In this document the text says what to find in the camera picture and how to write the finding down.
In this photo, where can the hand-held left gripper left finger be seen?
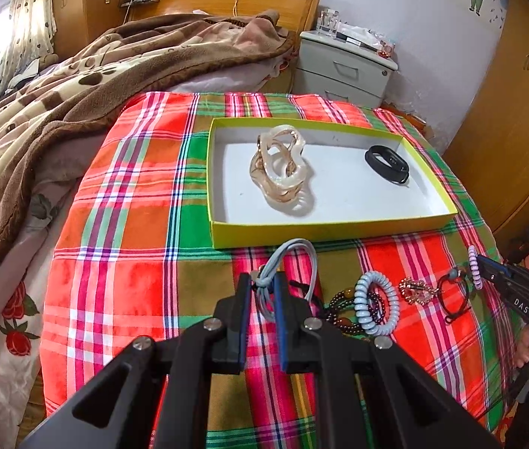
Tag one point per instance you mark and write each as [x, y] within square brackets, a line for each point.
[244, 308]

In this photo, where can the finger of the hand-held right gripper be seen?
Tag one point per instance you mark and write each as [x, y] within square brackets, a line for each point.
[496, 283]
[491, 264]

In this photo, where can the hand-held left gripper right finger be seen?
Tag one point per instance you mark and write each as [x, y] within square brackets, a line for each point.
[281, 322]

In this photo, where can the yellow-green cardboard box tray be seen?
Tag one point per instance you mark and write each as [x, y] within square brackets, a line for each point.
[320, 206]

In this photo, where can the gold rhinestone hair clip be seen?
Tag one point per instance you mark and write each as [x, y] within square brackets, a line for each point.
[416, 290]

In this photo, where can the wooden wardrobe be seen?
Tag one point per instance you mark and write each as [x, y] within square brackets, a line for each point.
[517, 126]

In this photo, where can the red green plaid cloth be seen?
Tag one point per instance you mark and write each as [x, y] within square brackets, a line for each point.
[128, 224]

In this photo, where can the floral bed sheet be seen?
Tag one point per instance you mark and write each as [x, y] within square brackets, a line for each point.
[11, 327]

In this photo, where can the small red ornament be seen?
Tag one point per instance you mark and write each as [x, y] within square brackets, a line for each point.
[387, 49]

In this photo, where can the grey nightstand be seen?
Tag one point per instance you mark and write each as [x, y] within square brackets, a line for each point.
[339, 72]

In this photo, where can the brown patterned fleece blanket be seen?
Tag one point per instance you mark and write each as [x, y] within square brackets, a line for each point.
[58, 103]

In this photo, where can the clear glass container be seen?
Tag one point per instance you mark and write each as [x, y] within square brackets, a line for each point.
[329, 23]

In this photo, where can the wooden headboard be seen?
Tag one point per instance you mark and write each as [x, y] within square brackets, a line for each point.
[264, 2]

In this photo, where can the dotted curtain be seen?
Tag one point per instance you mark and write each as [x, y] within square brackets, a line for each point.
[28, 18]

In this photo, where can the wooden cabinet with switch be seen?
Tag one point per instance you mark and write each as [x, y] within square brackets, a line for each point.
[96, 0]

